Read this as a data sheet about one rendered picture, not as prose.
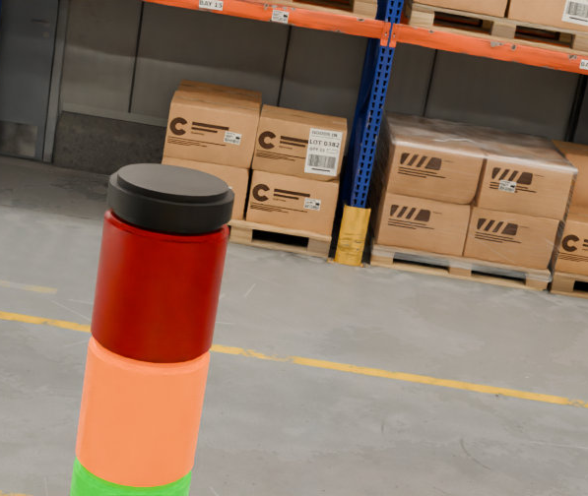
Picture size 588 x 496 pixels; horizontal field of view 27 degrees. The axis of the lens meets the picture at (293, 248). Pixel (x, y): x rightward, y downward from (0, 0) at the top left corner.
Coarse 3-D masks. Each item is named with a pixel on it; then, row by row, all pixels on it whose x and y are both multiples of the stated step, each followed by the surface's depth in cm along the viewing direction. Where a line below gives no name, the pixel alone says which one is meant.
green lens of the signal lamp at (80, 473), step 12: (84, 468) 51; (72, 480) 52; (84, 480) 51; (96, 480) 50; (180, 480) 52; (72, 492) 52; (84, 492) 51; (96, 492) 50; (108, 492) 50; (120, 492) 50; (132, 492) 50; (144, 492) 50; (156, 492) 51; (168, 492) 51; (180, 492) 51
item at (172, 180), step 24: (120, 168) 49; (144, 168) 49; (168, 168) 50; (120, 192) 47; (144, 192) 47; (168, 192) 47; (192, 192) 47; (216, 192) 48; (120, 216) 48; (144, 216) 47; (168, 216) 46; (192, 216) 47; (216, 216) 47
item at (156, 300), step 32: (128, 224) 47; (224, 224) 49; (128, 256) 47; (160, 256) 47; (192, 256) 47; (224, 256) 49; (96, 288) 49; (128, 288) 48; (160, 288) 47; (192, 288) 48; (96, 320) 49; (128, 320) 48; (160, 320) 48; (192, 320) 48; (128, 352) 48; (160, 352) 48; (192, 352) 49
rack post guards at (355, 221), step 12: (348, 216) 808; (360, 216) 808; (348, 228) 810; (360, 228) 811; (348, 240) 813; (360, 240) 813; (336, 252) 820; (348, 252) 815; (360, 252) 816; (348, 264) 818; (360, 264) 823
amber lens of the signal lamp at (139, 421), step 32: (96, 352) 50; (96, 384) 49; (128, 384) 49; (160, 384) 49; (192, 384) 50; (96, 416) 50; (128, 416) 49; (160, 416) 49; (192, 416) 50; (96, 448) 50; (128, 448) 49; (160, 448) 50; (192, 448) 51; (128, 480) 50; (160, 480) 50
